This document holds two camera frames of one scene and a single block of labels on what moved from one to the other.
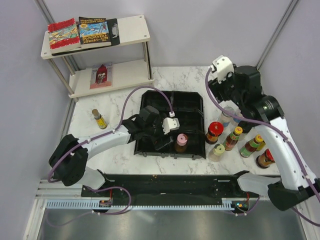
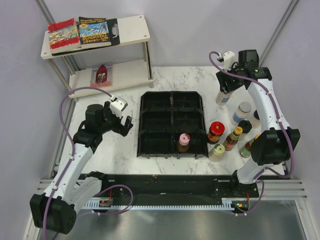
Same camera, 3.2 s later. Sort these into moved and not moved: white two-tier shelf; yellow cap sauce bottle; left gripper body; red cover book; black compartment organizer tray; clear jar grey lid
Moved: left gripper body; clear jar grey lid
Not moved: yellow cap sauce bottle; black compartment organizer tray; red cover book; white two-tier shelf
